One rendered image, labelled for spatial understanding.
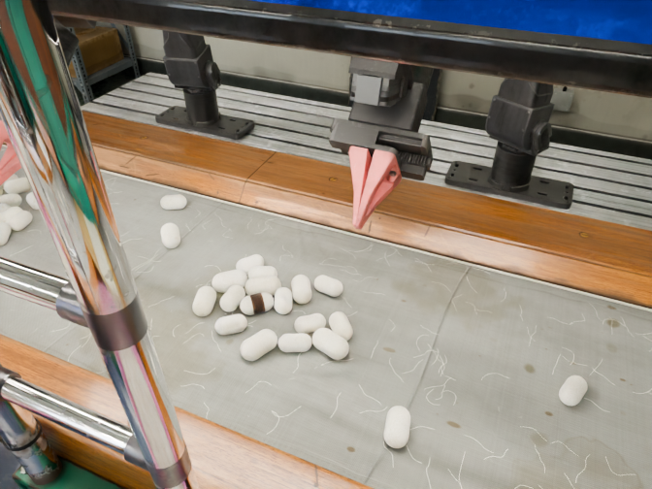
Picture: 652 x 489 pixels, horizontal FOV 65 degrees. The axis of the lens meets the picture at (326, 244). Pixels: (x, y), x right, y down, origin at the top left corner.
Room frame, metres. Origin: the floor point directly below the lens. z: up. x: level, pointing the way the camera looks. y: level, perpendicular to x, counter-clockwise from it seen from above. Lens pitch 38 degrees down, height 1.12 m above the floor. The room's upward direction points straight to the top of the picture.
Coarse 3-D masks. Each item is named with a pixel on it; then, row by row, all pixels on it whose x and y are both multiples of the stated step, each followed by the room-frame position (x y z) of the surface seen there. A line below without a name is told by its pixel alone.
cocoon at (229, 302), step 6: (234, 288) 0.39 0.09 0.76; (240, 288) 0.39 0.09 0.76; (228, 294) 0.38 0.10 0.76; (234, 294) 0.38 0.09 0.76; (240, 294) 0.38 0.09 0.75; (222, 300) 0.37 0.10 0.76; (228, 300) 0.37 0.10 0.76; (234, 300) 0.37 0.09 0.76; (240, 300) 0.38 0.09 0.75; (222, 306) 0.37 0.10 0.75; (228, 306) 0.37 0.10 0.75; (234, 306) 0.37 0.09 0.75
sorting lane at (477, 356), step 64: (128, 192) 0.60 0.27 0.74; (128, 256) 0.46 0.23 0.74; (192, 256) 0.46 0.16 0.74; (320, 256) 0.46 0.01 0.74; (384, 256) 0.46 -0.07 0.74; (0, 320) 0.36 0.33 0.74; (64, 320) 0.36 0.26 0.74; (192, 320) 0.36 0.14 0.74; (256, 320) 0.36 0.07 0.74; (384, 320) 0.36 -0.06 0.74; (448, 320) 0.36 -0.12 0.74; (512, 320) 0.36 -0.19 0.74; (576, 320) 0.36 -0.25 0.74; (640, 320) 0.36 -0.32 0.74; (192, 384) 0.28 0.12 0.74; (256, 384) 0.28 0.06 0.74; (320, 384) 0.28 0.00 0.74; (384, 384) 0.28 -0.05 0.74; (448, 384) 0.28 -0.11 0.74; (512, 384) 0.28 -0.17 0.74; (640, 384) 0.28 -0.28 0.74; (320, 448) 0.22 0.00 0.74; (384, 448) 0.22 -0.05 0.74; (448, 448) 0.22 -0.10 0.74; (512, 448) 0.22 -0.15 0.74; (576, 448) 0.22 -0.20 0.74; (640, 448) 0.22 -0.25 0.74
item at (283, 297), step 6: (282, 288) 0.39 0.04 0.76; (276, 294) 0.38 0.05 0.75; (282, 294) 0.38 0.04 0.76; (288, 294) 0.38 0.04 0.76; (276, 300) 0.37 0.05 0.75; (282, 300) 0.37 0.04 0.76; (288, 300) 0.37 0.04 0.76; (276, 306) 0.37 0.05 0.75; (282, 306) 0.36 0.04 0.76; (288, 306) 0.37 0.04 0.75; (282, 312) 0.36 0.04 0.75
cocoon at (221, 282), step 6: (234, 270) 0.41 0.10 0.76; (240, 270) 0.41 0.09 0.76; (216, 276) 0.40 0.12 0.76; (222, 276) 0.40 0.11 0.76; (228, 276) 0.40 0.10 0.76; (234, 276) 0.40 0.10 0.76; (240, 276) 0.41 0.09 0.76; (246, 276) 0.41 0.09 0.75; (216, 282) 0.40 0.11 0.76; (222, 282) 0.40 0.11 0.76; (228, 282) 0.40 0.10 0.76; (234, 282) 0.40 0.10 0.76; (240, 282) 0.40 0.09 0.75; (216, 288) 0.39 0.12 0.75; (222, 288) 0.39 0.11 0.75; (228, 288) 0.40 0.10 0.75
